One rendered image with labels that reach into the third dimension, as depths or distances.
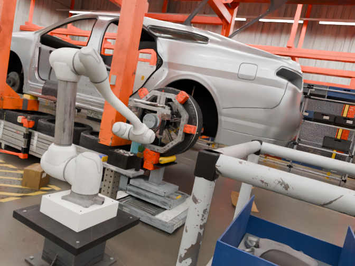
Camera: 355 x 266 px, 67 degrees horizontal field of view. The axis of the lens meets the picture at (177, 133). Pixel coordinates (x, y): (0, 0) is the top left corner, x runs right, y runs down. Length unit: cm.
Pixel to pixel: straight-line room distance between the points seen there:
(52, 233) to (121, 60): 165
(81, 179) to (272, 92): 179
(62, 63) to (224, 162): 136
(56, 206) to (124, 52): 154
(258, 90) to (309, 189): 231
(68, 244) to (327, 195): 129
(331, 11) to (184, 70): 995
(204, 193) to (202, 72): 247
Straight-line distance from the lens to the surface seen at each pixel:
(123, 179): 285
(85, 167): 158
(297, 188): 33
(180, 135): 237
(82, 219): 155
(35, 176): 286
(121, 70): 261
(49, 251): 181
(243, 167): 33
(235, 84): 267
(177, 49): 296
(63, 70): 161
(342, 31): 1215
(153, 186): 267
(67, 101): 164
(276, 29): 1239
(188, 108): 243
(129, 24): 268
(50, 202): 168
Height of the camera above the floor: 105
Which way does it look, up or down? 6 degrees down
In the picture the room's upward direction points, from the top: 12 degrees clockwise
